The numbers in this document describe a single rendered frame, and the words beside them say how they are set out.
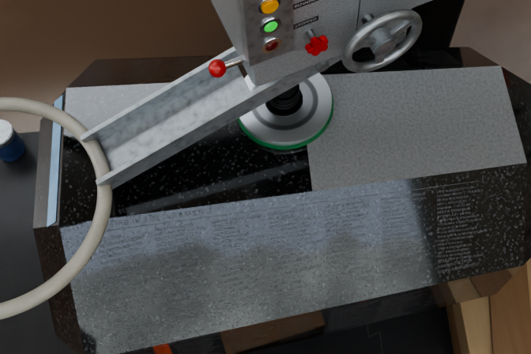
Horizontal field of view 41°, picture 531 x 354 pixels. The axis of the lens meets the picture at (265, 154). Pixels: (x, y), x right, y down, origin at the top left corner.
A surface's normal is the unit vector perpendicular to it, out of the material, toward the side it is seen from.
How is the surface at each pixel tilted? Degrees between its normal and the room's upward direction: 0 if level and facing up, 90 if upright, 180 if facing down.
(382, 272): 45
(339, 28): 90
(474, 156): 0
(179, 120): 17
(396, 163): 0
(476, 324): 0
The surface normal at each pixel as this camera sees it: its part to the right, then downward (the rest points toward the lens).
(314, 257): 0.06, 0.32
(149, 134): -0.30, -0.31
